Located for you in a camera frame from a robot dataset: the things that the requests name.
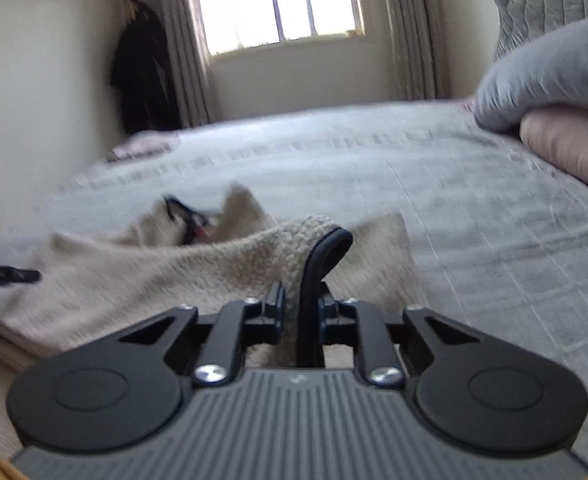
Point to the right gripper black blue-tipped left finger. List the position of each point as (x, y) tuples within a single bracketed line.
[(125, 387)]

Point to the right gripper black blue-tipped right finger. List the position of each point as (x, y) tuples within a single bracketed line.
[(470, 388)]

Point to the cream fleece jacket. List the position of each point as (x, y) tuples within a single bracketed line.
[(94, 286)]

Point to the small folded pink cloth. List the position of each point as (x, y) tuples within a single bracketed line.
[(144, 145)]

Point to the dark hanging coat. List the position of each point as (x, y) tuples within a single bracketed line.
[(141, 73)]

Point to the pink pillow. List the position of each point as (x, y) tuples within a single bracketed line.
[(559, 135)]

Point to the grey folded duvet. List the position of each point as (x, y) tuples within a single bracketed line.
[(551, 70)]

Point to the left beige curtain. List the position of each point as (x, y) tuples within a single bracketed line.
[(189, 62)]

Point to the beige curtain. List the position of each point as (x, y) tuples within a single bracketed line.
[(418, 50), (189, 62)]

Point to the bright window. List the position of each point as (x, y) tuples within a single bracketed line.
[(238, 25)]

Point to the grey quilted headboard cushion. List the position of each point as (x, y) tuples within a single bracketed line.
[(522, 21)]

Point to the right beige curtain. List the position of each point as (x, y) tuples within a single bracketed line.
[(418, 50)]

